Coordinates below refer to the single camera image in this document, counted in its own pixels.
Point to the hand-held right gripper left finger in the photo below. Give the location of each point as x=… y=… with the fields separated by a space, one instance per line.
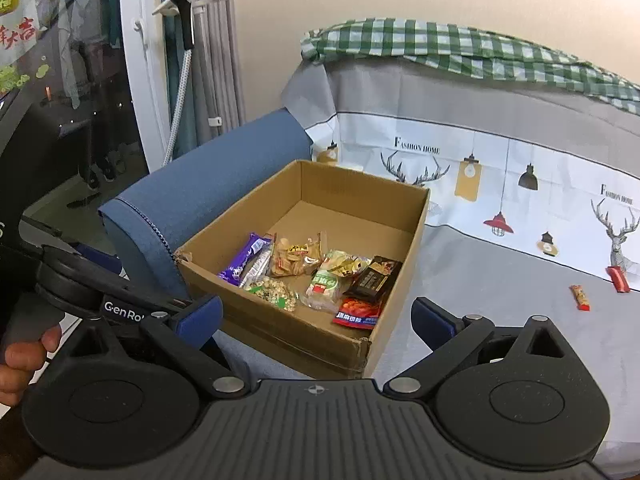
x=200 y=317

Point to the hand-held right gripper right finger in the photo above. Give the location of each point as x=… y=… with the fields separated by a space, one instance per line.
x=430 y=317

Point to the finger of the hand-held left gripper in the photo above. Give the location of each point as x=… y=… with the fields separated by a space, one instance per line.
x=100 y=261
x=130 y=305

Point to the dark brown snack packet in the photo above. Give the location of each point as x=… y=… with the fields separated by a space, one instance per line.
x=372 y=280

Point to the purple snack packet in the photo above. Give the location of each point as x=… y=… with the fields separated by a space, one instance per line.
x=245 y=260

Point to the silver snack packet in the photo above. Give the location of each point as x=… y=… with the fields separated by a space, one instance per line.
x=257 y=270

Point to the clear nut packet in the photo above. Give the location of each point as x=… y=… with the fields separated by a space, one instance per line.
x=272 y=292

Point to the yellow snack packet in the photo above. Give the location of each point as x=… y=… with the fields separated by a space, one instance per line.
x=345 y=262

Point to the green label snack packet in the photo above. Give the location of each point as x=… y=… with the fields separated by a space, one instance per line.
x=325 y=287

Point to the clear cracker packet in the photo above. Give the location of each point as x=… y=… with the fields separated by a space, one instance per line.
x=292 y=257

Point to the cardboard box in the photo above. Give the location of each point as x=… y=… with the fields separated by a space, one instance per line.
x=350 y=210

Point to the person's left hand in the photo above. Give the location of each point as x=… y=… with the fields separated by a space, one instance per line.
x=20 y=365

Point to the grey deer print bed sheet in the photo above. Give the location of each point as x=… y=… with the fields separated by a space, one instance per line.
x=500 y=270

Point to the blue cushion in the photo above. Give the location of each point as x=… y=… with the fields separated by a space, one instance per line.
x=200 y=175

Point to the glass sliding door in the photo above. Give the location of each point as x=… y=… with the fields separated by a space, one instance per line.
x=100 y=110

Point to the small orange snack packet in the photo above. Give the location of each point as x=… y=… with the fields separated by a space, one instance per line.
x=580 y=297

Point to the white curtain clip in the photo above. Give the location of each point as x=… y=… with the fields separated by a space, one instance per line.
x=215 y=121

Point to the small red snack packet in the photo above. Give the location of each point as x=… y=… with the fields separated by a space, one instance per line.
x=619 y=279

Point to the grey curtain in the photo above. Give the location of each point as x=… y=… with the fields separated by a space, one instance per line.
x=220 y=60

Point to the red window sticker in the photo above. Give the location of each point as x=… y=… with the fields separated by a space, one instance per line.
x=15 y=30

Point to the green checkered blanket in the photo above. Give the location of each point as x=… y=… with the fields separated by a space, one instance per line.
x=450 y=45

